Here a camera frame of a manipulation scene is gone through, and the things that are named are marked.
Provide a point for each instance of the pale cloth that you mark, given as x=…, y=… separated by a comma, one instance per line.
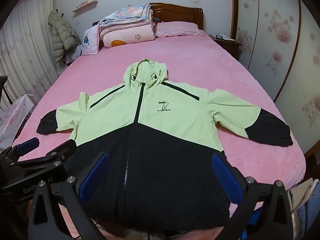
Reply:
x=73, y=53

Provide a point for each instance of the pile of clothes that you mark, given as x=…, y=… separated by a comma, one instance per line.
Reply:
x=302, y=205

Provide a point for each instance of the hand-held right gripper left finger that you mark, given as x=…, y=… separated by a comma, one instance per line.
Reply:
x=92, y=178

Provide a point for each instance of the wooden door frame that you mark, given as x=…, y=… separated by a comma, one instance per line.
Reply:
x=235, y=5

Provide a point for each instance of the beige puffer jacket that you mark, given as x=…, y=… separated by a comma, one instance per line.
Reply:
x=61, y=37

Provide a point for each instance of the pink bed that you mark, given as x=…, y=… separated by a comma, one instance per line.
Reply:
x=225, y=67

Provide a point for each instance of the small blue box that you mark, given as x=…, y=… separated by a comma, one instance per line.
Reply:
x=220, y=37

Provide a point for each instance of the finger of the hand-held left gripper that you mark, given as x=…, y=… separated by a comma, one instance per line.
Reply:
x=27, y=146
x=62, y=151

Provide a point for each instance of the wooden headboard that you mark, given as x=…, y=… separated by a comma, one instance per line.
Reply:
x=180, y=15

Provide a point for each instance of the pink pillow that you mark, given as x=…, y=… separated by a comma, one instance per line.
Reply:
x=177, y=28

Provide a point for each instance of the white cushion with blue print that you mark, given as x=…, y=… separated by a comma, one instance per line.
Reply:
x=90, y=41

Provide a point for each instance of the floral folded quilt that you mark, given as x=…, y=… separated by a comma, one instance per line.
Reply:
x=130, y=13

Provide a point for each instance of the wooden nightstand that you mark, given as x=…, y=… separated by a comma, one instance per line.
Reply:
x=230, y=48

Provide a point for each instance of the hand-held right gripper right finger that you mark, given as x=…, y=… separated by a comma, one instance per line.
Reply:
x=226, y=180

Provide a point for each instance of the green and black hooded jacket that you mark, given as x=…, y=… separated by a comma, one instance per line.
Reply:
x=150, y=130

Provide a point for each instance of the white curtain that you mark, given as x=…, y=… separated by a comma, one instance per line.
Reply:
x=22, y=55

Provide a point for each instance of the wooden wall shelf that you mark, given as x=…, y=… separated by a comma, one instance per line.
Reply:
x=85, y=6

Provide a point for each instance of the white plastic bag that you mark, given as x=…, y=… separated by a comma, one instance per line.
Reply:
x=15, y=115

